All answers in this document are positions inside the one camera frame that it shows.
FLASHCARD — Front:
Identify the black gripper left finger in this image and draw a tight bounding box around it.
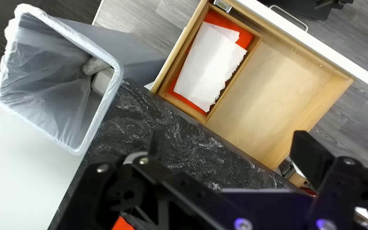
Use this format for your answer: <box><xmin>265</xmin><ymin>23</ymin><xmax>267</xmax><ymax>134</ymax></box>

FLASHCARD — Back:
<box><xmin>70</xmin><ymin>132</ymin><xmax>236</xmax><ymax>230</ymax></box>

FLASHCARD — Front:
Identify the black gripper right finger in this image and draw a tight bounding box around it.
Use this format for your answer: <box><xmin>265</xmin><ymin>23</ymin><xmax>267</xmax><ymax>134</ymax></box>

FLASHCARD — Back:
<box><xmin>290</xmin><ymin>129</ymin><xmax>368</xmax><ymax>230</ymax></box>

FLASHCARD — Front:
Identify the wooden drawer with white front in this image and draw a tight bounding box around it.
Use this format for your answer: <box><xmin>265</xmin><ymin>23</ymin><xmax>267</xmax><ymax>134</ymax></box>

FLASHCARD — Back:
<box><xmin>150</xmin><ymin>0</ymin><xmax>368</xmax><ymax>189</ymax></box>

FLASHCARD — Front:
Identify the wooden drawer organiser tray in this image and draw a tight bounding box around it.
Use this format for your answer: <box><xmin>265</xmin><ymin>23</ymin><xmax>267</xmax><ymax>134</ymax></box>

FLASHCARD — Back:
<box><xmin>156</xmin><ymin>2</ymin><xmax>263</xmax><ymax>125</ymax></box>

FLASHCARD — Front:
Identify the white paper towel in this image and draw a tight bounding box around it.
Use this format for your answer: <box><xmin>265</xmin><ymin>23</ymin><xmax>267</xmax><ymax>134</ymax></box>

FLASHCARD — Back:
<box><xmin>173</xmin><ymin>23</ymin><xmax>249</xmax><ymax>114</ymax></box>
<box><xmin>203</xmin><ymin>21</ymin><xmax>242</xmax><ymax>44</ymax></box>

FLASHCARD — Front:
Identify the crumpled white paper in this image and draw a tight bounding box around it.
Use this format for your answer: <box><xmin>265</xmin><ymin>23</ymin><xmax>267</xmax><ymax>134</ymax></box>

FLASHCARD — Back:
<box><xmin>81</xmin><ymin>56</ymin><xmax>116</xmax><ymax>96</ymax></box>

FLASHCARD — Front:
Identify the grey trash bin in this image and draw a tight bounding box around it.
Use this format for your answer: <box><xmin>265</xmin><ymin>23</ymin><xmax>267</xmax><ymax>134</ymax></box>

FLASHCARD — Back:
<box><xmin>0</xmin><ymin>3</ymin><xmax>169</xmax><ymax>157</ymax></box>

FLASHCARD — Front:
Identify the white cloth on orange tray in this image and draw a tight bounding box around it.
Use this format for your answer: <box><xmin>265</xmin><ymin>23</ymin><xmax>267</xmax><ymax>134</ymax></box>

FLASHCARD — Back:
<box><xmin>166</xmin><ymin>9</ymin><xmax>256</xmax><ymax>115</ymax></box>

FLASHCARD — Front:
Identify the black tripod stand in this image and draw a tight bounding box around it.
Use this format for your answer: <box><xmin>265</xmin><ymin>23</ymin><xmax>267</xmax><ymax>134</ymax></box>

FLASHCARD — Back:
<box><xmin>268</xmin><ymin>0</ymin><xmax>355</xmax><ymax>23</ymax></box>

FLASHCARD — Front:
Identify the small metal drawer clip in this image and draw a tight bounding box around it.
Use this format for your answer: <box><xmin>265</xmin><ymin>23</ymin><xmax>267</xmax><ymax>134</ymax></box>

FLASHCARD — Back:
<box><xmin>212</xmin><ymin>0</ymin><xmax>233</xmax><ymax>13</ymax></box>

